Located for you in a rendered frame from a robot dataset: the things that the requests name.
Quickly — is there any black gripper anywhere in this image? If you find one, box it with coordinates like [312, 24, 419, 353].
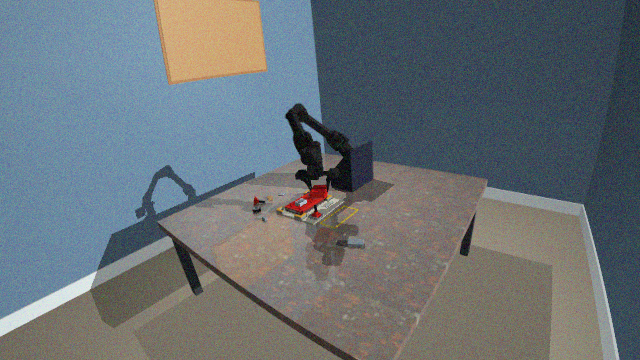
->
[295, 158, 339, 192]

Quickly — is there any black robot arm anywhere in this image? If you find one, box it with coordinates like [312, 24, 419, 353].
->
[285, 104, 353, 180]

